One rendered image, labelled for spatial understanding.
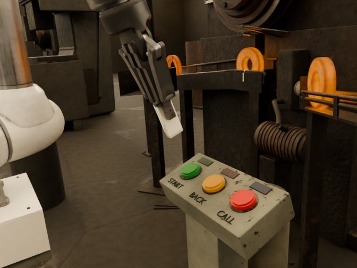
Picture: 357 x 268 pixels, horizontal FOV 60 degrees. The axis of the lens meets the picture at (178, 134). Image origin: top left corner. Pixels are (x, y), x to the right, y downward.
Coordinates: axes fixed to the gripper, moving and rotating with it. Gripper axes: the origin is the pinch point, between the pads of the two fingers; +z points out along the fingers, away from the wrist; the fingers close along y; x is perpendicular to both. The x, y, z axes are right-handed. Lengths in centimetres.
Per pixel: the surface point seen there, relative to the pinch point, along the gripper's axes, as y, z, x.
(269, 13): 46, 5, -78
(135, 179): 131, 82, -17
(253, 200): -16.6, 11.8, -0.5
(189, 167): 0.2, 11.5, -0.2
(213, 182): -7.8, 11.5, 0.2
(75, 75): 297, 30, -47
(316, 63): 12, 16, -57
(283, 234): -9.4, 32.7, -9.9
